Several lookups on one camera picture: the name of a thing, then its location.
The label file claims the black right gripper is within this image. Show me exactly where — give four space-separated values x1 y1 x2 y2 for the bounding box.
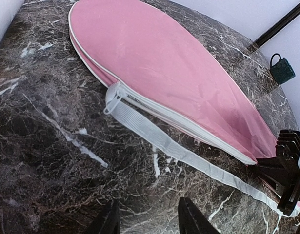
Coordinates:
256 129 300 216

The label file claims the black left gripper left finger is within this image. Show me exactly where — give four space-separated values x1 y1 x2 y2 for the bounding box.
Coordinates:
86 200 120 234

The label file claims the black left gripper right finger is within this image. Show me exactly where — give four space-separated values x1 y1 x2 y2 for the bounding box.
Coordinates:
178 197 219 234

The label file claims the pink racket bag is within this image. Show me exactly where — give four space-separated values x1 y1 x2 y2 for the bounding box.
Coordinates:
68 0 300 219

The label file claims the white shuttlecock tube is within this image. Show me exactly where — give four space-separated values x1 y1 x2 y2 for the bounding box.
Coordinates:
0 0 24 43

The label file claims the dark green mug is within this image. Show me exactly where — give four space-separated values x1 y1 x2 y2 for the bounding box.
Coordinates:
270 53 296 85

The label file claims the black frame post right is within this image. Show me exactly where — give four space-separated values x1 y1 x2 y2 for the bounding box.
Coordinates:
247 3 300 52

